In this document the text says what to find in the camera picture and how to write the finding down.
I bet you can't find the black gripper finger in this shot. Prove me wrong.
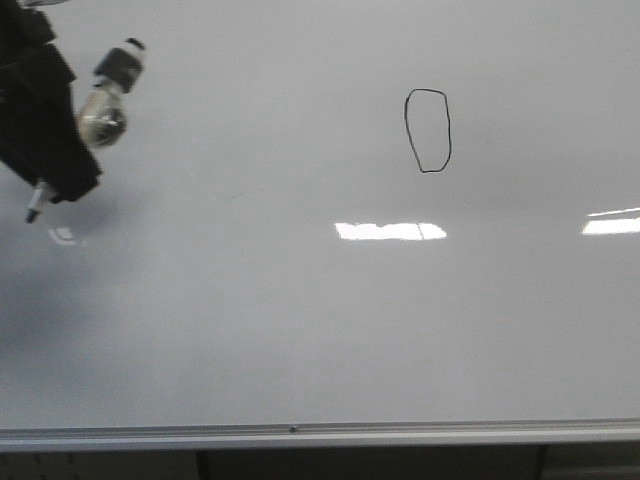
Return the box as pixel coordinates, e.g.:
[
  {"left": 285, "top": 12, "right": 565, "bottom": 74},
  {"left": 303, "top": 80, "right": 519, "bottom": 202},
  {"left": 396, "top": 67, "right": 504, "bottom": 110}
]
[{"left": 1, "top": 7, "right": 101, "bottom": 203}]

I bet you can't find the white glossy whiteboard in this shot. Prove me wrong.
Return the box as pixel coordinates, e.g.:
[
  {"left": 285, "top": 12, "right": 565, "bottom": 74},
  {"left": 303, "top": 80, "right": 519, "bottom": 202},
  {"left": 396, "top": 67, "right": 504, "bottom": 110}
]
[{"left": 1, "top": 1, "right": 639, "bottom": 429}]

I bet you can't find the dark panel below whiteboard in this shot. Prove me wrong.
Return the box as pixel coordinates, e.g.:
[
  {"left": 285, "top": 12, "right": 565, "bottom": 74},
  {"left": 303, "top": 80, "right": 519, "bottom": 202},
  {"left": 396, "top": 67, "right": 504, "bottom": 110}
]
[{"left": 195, "top": 445, "right": 548, "bottom": 479}]

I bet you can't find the aluminium whiteboard tray rail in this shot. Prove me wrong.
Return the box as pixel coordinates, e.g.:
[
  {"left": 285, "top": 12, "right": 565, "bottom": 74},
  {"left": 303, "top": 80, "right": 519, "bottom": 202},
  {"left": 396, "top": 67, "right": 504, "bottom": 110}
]
[{"left": 1, "top": 418, "right": 639, "bottom": 453}]

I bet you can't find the white black whiteboard marker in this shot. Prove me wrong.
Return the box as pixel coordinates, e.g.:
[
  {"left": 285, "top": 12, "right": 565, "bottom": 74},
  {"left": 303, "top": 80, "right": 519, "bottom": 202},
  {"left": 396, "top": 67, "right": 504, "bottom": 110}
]
[{"left": 26, "top": 37, "right": 147, "bottom": 224}]

